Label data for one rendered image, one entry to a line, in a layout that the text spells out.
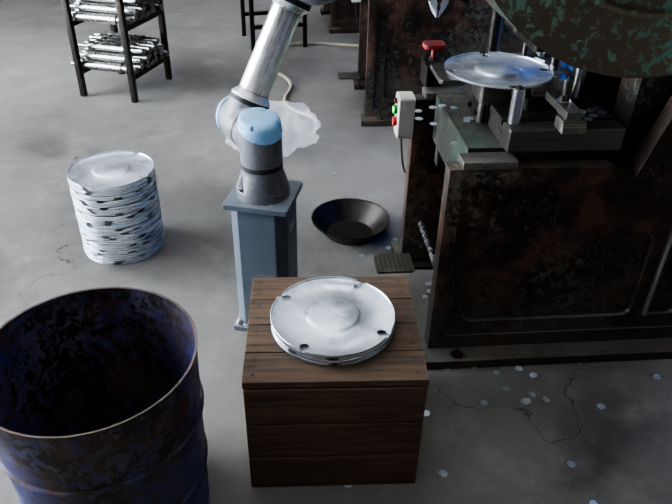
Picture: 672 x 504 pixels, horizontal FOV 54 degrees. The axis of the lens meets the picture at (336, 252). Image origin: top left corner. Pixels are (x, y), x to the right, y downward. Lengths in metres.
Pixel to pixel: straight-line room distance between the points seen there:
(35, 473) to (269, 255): 0.88
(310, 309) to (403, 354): 0.24
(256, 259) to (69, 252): 0.89
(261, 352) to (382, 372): 0.27
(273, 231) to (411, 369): 0.62
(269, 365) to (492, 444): 0.66
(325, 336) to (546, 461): 0.68
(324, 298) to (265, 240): 0.36
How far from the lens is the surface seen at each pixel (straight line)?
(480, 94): 1.84
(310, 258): 2.39
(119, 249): 2.42
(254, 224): 1.84
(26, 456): 1.30
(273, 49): 1.85
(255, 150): 1.76
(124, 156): 2.51
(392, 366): 1.45
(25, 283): 2.47
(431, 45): 2.13
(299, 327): 1.50
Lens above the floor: 1.35
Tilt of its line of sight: 34 degrees down
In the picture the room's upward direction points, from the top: 1 degrees clockwise
